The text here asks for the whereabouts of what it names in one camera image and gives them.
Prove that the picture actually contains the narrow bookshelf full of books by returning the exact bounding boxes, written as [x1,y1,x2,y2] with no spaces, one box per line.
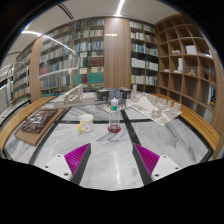
[129,19,160,88]

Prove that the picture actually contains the clear plastic bottle green label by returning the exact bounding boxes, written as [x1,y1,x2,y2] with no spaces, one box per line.
[108,97,121,133]

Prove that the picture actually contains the white box building model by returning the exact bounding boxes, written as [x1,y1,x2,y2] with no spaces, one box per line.
[53,83,97,110]

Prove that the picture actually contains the dark grey building model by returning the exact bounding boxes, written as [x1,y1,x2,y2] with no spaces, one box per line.
[95,87,132,115]

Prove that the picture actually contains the curved wooden bench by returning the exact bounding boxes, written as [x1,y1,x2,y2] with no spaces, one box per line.
[154,93,222,153]
[0,96,56,153]

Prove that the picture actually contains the glass-fronted bookshelf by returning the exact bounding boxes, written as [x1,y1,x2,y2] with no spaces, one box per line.
[11,56,33,102]

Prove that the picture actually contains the flat round red coaster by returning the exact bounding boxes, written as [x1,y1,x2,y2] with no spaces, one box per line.
[107,124,122,134]

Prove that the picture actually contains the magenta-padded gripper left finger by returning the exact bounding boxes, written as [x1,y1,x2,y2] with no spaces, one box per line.
[43,142,92,186]

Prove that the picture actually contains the brown building model on board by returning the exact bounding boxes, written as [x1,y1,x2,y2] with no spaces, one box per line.
[13,108,67,148]

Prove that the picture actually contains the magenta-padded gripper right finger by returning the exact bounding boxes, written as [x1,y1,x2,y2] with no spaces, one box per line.
[131,142,183,187]

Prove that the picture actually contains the white mug yellow handle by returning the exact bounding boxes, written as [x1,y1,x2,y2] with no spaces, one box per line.
[77,113,95,134]

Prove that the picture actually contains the wooden cubby shelf unit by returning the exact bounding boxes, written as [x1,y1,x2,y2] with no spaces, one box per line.
[154,13,222,115]

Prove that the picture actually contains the white city block model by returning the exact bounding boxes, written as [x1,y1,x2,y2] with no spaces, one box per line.
[128,84,184,127]

